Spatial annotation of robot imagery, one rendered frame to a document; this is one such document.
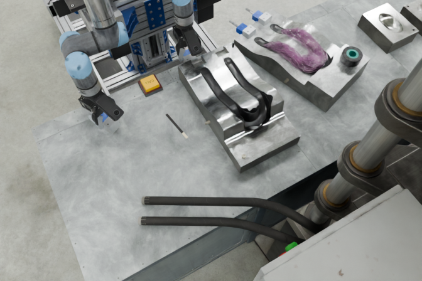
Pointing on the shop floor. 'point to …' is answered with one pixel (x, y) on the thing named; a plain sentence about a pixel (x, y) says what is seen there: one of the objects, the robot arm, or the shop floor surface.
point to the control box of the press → (359, 246)
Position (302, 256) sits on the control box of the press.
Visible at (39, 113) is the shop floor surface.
